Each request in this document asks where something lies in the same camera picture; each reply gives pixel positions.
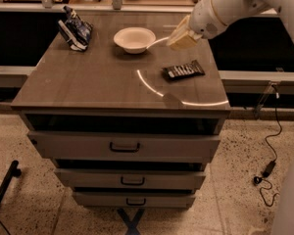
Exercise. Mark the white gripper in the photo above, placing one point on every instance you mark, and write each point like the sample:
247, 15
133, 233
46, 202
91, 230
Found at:
204, 21

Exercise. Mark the black rxbar chocolate bar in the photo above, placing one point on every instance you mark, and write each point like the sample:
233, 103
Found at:
179, 72

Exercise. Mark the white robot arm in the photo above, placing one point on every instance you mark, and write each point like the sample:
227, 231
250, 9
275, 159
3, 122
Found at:
230, 11

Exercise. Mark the white paper bowl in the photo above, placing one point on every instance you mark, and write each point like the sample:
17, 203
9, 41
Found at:
134, 40

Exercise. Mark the blue chip bag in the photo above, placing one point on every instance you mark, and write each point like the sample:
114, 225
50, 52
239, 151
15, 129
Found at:
76, 31

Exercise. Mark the grey drawer cabinet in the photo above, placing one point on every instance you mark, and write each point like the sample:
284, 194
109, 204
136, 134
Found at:
106, 90

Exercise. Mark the top grey drawer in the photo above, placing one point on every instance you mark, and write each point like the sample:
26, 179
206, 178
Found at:
125, 147

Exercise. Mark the grey drawer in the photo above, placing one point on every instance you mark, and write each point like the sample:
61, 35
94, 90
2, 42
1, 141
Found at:
126, 179
125, 147
134, 200

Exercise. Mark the middle grey drawer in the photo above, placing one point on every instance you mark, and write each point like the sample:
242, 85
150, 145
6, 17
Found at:
126, 179

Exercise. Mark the bottom grey drawer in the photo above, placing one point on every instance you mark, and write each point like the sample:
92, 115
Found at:
134, 200

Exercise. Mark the blue tape cross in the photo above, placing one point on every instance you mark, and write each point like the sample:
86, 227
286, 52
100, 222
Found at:
131, 223

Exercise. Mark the black stand leg left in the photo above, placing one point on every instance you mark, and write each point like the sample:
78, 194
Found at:
13, 171

